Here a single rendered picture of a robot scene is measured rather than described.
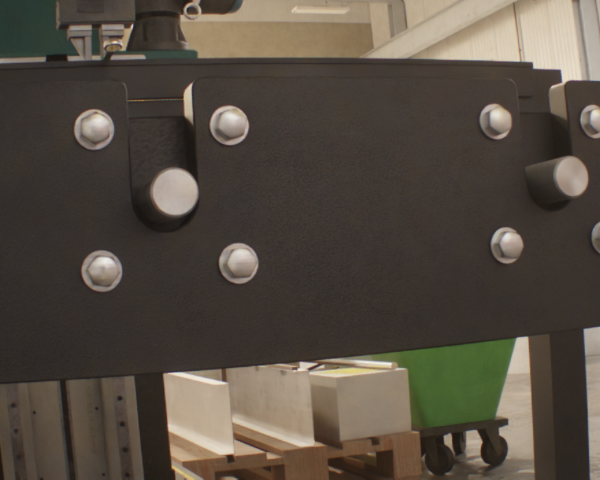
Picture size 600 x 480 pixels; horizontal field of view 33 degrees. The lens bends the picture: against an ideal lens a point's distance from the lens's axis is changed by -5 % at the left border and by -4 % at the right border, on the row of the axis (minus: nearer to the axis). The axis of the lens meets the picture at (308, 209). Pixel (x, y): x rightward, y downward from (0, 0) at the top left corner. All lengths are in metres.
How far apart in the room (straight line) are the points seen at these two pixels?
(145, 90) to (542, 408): 0.89
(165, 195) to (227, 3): 1.85
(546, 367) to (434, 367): 2.29
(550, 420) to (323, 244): 1.23
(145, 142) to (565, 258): 0.33
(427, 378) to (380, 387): 0.70
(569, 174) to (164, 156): 0.29
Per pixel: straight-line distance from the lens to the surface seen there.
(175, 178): 0.67
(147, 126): 0.73
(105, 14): 1.78
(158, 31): 2.43
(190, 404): 3.82
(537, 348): 1.93
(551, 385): 1.90
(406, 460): 3.51
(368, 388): 3.49
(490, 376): 4.28
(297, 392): 3.49
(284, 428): 3.66
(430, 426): 4.25
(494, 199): 0.79
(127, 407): 2.54
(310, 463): 3.38
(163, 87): 1.68
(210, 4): 2.50
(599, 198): 0.84
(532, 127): 0.84
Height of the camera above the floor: 0.79
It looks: 4 degrees up
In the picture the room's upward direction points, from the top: 4 degrees counter-clockwise
